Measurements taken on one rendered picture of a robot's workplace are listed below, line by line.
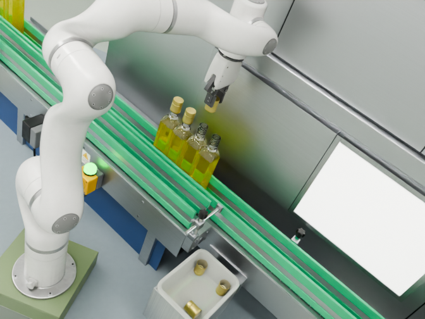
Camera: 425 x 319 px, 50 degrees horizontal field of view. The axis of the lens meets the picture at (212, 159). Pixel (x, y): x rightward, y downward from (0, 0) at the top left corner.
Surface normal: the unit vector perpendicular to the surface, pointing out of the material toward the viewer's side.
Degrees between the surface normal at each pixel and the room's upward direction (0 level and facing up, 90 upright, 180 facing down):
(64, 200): 60
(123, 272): 0
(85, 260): 2
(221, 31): 84
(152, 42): 90
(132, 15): 75
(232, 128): 90
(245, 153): 90
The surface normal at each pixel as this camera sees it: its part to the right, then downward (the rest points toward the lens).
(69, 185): 0.70, 0.29
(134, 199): -0.61, 0.38
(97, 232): 0.30, -0.70
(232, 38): -0.08, 0.59
